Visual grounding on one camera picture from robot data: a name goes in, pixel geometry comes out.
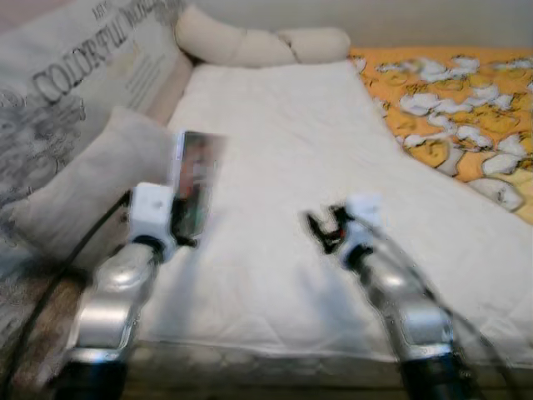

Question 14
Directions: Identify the cream bolster pillow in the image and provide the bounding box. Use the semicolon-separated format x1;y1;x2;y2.
173;4;352;69

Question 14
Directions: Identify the white quilted mattress pad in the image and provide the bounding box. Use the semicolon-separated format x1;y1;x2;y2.
133;60;533;369

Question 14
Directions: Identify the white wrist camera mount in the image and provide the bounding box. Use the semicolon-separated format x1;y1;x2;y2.
129;183;177;251
341;193;386;251

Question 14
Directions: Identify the dark cover paperback book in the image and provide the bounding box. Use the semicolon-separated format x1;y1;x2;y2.
171;131;228;240

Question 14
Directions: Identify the grey square pillow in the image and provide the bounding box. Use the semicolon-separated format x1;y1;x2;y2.
7;106;177;269

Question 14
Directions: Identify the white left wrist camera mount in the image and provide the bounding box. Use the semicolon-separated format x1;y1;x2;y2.
129;183;177;251

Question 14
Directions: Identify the orange cartoon egg blanket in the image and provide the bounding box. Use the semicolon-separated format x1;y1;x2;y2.
350;47;533;228

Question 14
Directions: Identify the grey printed headboard cushion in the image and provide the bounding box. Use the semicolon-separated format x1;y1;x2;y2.
0;0;194;211

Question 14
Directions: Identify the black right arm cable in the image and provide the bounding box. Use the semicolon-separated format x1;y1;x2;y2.
366;219;519;394

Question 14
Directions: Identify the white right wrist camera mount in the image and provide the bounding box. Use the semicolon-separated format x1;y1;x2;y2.
341;193;386;251

